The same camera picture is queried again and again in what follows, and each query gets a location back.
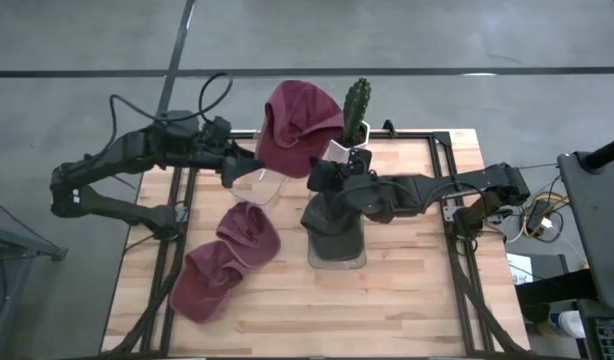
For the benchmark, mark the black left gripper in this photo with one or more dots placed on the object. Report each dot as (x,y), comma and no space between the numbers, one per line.
(207,150)

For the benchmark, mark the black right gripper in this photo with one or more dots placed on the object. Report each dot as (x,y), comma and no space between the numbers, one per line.
(357,190)

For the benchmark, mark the maroon baseball cap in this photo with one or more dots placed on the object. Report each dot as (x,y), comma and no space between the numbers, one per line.
(252,235)
(202,290)
(297,130)

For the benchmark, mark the clear plastic bin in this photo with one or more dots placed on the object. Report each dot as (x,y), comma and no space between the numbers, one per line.
(337,264)
(259,187)

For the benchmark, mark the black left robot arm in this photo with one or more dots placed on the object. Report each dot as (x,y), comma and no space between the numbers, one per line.
(127,150)

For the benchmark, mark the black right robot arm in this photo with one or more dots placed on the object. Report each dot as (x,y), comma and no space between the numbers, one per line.
(437,187)

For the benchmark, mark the white plant pot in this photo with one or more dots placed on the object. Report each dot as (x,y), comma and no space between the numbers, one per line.
(337,150)

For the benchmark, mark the green cactus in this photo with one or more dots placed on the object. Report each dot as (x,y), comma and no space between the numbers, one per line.
(357,107)

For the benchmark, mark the white paper sheet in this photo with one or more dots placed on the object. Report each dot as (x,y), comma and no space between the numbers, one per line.
(519,267)

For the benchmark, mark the black power adapter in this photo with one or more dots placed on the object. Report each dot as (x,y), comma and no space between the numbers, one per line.
(537,215)

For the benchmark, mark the grey metal stand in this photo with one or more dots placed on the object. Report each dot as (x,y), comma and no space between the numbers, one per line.
(17,245)

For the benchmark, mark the grey cart top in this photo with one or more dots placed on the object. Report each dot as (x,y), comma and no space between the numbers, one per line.
(597,225)

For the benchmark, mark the white plastic bottle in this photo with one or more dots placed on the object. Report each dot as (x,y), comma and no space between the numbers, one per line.
(567,324)

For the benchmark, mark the black pole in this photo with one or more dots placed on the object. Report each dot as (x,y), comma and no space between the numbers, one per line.
(607,152)

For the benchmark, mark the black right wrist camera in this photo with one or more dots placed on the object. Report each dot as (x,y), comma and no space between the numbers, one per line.
(359,161)

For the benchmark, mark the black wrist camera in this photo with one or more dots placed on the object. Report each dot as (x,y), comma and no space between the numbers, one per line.
(216,130)
(359,161)

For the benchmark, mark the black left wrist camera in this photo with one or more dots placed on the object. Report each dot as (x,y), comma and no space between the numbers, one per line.
(216,130)

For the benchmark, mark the black frame clamp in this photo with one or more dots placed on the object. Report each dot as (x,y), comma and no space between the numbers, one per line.
(388,127)

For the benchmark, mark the black table frame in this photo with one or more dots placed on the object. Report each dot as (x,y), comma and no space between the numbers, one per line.
(435,150)

